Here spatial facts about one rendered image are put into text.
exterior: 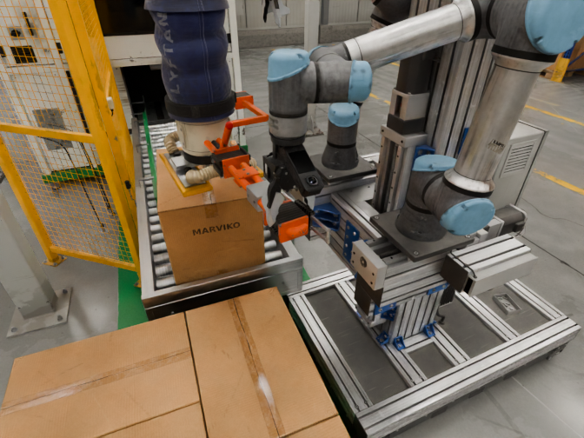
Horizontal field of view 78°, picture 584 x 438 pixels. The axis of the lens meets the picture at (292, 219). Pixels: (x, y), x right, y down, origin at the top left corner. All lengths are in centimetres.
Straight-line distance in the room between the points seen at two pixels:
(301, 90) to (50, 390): 127
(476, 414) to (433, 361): 32
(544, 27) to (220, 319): 131
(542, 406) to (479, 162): 155
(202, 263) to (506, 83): 124
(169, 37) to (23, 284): 172
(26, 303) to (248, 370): 157
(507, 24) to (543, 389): 182
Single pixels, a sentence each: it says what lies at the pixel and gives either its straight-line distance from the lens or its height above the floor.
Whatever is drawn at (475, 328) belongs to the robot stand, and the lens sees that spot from 210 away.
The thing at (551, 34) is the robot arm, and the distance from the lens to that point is 84.
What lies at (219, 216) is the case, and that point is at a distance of 146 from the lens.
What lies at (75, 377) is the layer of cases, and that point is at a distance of 154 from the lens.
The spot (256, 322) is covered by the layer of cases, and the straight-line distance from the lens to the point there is 149.
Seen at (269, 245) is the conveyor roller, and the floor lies 54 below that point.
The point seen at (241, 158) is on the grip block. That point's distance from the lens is 107.
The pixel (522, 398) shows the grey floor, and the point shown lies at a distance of 222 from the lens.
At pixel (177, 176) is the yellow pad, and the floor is 111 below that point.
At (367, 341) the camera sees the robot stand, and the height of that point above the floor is 21.
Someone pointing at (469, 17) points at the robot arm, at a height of 161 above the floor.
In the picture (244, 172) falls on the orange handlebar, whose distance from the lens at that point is 101.
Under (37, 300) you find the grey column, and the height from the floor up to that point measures 14.
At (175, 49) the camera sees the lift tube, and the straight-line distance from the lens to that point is 117.
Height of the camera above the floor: 169
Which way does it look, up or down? 35 degrees down
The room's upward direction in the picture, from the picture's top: straight up
